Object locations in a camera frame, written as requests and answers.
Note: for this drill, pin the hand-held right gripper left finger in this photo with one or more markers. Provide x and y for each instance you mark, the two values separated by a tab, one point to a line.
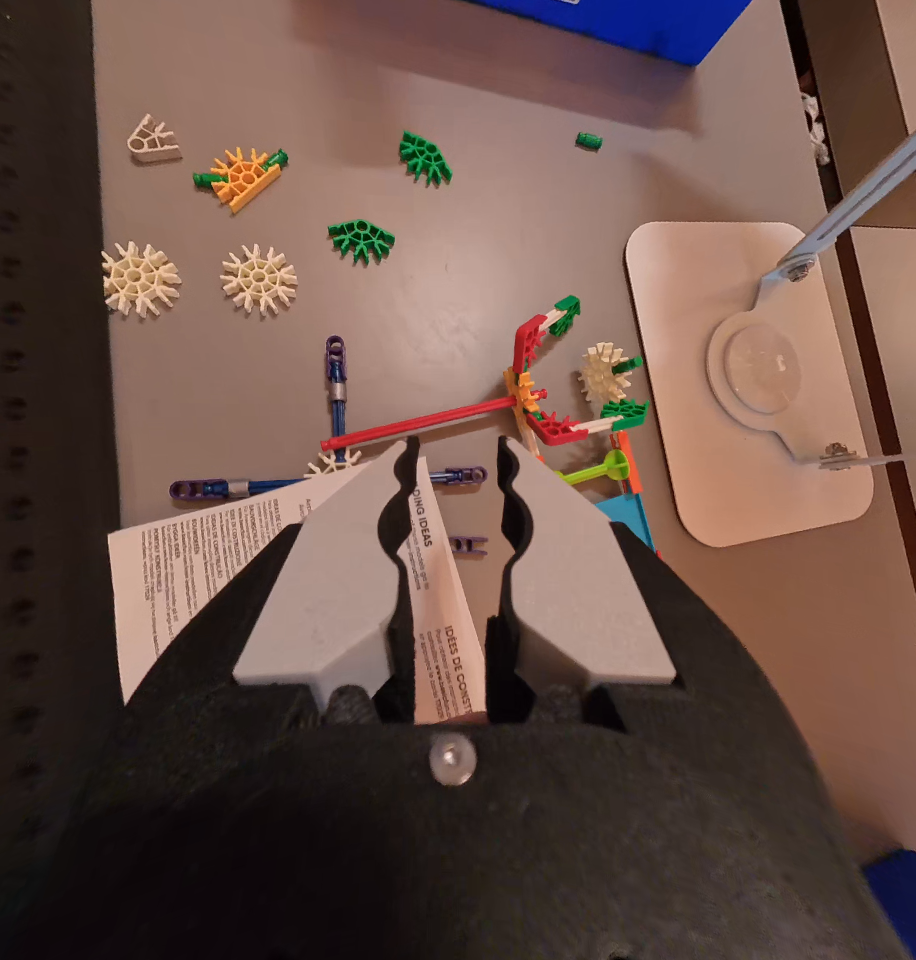
330	600

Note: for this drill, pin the purple clip connector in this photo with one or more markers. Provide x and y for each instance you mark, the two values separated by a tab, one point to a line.
469	546

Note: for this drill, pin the cream snowflake connector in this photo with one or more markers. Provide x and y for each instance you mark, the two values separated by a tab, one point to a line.
268	279
150	279

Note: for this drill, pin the blue plastic bin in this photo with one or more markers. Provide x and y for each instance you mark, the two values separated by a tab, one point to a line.
653	30

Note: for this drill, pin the blue plastic container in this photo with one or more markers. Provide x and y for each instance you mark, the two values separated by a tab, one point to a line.
904	907

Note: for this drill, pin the white document stand board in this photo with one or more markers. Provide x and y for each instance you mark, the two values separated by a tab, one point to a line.
915	60

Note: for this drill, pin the green fan connector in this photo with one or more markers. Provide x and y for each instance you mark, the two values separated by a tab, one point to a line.
362	236
424	154

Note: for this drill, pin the multicolour toy construction model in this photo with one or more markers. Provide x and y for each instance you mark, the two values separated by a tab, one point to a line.
630	517

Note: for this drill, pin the clear acrylic bracket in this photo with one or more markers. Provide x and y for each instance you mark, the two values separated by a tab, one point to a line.
758	371

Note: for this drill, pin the small cream fan connector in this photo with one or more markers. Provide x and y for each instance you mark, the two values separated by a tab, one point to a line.
154	154

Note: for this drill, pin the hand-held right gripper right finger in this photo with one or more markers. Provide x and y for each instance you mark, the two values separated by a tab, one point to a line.
585	600

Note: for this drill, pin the yellow connector green rod assembly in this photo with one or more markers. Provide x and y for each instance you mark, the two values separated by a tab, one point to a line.
244	187

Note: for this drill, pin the black perforated chair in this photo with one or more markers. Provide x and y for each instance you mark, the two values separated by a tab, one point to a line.
30	375

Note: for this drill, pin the white instruction leaflet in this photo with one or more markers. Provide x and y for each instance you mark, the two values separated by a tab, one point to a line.
173	577

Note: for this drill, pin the blue rod snowflake assembly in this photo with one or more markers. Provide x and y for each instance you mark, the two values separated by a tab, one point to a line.
237	489

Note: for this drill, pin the small green rod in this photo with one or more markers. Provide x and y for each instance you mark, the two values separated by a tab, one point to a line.
589	141
629	365

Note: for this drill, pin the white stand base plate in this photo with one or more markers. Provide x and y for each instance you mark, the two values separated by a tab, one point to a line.
675	300

